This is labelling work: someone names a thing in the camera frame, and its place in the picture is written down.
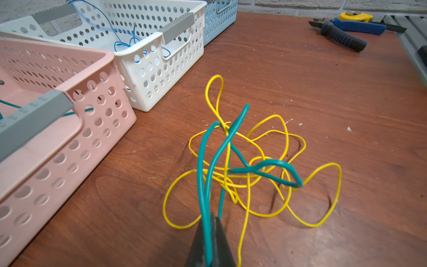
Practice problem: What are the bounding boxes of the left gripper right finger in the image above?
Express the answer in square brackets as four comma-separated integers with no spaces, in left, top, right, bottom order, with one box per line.
[211,215,236,267]

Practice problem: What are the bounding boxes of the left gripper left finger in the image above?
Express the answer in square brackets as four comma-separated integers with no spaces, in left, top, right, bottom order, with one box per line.
[185,221,210,267]

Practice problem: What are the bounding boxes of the green wire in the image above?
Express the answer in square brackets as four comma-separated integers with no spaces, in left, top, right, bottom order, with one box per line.
[196,103,304,267]
[0,99,95,121]

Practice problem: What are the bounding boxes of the pink perforated basket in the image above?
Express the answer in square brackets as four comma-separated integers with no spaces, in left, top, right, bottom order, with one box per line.
[1,37,136,267]

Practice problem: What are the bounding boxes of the white perforated basket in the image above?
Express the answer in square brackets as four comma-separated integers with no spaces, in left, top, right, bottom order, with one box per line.
[1,1,206,112]

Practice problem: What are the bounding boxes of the blue perforated basket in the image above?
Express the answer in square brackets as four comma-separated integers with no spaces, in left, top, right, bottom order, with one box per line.
[203,0,238,46]

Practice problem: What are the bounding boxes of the yellow blue small tool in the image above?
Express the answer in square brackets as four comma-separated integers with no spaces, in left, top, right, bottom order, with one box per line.
[339,11,373,22]

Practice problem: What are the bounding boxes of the tangled coloured wire pile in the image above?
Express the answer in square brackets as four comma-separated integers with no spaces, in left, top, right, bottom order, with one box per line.
[162,74,343,267]

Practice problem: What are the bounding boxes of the blue handled pliers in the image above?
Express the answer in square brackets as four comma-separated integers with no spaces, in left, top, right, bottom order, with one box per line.
[309,18,407,52]

